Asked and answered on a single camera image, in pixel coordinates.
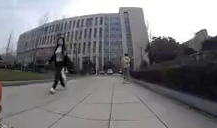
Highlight white car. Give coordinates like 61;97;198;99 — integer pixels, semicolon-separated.
106;68;115;76

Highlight vehicle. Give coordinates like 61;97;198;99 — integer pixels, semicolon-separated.
97;69;107;76

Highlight person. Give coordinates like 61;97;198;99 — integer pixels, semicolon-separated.
45;36;72;95
120;52;132;84

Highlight large grey curved building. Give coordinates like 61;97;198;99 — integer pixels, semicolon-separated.
15;6;150;73

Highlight grey concrete slab path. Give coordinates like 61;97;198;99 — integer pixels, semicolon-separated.
0;73;217;128

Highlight dark green trees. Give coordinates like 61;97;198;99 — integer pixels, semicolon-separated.
145;35;198;66

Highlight dark hedge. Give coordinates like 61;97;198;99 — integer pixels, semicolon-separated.
129;43;217;103

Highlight grey stone kerb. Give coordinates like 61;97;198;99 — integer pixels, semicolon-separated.
130;78;217;118

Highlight low grey kerb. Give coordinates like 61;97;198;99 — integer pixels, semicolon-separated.
0;78;50;88

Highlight distant grey building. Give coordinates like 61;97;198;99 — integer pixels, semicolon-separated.
184;28;212;53

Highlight grass strip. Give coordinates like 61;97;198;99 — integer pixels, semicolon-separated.
0;70;47;82

